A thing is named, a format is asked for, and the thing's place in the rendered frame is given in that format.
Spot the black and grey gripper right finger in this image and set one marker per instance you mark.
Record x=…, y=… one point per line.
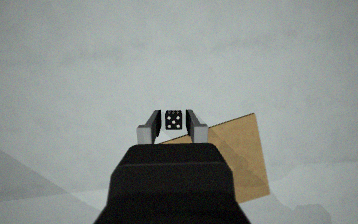
x=198, y=132

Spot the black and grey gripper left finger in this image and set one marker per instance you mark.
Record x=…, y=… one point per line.
x=146, y=134

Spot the tan mat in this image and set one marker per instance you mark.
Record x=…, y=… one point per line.
x=239, y=143

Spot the black die with white pips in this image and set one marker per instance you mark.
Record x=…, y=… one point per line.
x=173, y=120

